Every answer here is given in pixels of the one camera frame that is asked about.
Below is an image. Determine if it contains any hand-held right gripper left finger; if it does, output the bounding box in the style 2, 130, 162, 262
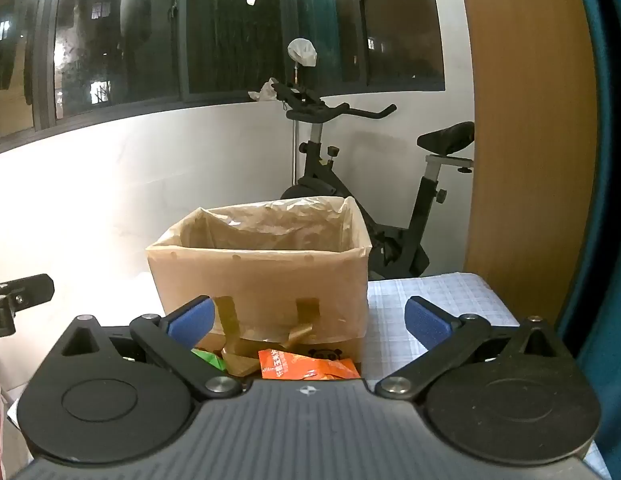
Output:
53, 296, 244, 401

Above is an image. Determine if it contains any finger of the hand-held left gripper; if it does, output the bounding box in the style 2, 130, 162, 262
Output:
0, 274, 55, 339

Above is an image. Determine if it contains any cardboard box with panda print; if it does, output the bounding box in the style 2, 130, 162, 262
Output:
145, 196, 373, 378

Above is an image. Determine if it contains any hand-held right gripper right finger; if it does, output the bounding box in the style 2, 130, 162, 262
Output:
375, 296, 574, 400

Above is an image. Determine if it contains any wooden wardrobe panel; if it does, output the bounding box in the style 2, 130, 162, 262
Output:
458, 0, 599, 328

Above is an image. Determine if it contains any black exercise bike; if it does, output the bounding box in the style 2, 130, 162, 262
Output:
273, 82, 475, 281

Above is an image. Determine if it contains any crumpled white plastic bag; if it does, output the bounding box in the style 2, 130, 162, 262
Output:
248, 78, 281, 102

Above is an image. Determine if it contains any orange snack bag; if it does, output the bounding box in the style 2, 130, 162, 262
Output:
258, 349, 362, 381

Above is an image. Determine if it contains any green snack bag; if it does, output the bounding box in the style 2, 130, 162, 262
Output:
190, 347, 228, 373

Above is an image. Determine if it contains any white plastic bag on pole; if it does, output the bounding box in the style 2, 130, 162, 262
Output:
287, 38, 317, 67

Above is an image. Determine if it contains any metal pole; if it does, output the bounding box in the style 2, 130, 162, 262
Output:
290, 65, 298, 186

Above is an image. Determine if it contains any dark framed window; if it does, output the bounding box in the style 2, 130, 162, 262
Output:
0, 0, 446, 157

